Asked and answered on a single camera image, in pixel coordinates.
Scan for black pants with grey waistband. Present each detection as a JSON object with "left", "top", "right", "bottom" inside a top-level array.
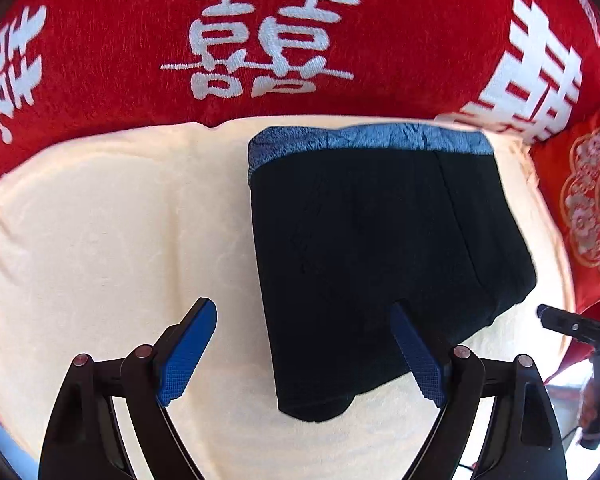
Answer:
[{"left": 247, "top": 122, "right": 538, "bottom": 423}]

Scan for red printed blanket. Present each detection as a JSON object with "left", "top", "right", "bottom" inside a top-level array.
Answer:
[{"left": 0, "top": 0, "right": 600, "bottom": 391}]

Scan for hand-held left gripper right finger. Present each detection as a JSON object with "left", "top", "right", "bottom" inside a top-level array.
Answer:
[{"left": 389, "top": 301, "right": 568, "bottom": 480}]

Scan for cream towel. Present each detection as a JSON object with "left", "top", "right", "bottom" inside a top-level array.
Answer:
[{"left": 0, "top": 115, "right": 581, "bottom": 480}]

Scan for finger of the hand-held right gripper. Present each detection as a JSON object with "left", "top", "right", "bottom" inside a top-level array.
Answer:
[{"left": 536, "top": 304, "right": 600, "bottom": 347}]

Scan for person's right hand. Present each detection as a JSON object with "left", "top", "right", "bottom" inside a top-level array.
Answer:
[{"left": 579, "top": 374, "right": 600, "bottom": 438}]

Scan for red cushion with gold print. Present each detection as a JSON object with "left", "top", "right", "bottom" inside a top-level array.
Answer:
[{"left": 530, "top": 105, "right": 600, "bottom": 311}]

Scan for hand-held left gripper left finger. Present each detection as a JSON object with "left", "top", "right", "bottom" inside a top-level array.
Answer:
[{"left": 37, "top": 297, "right": 218, "bottom": 480}]

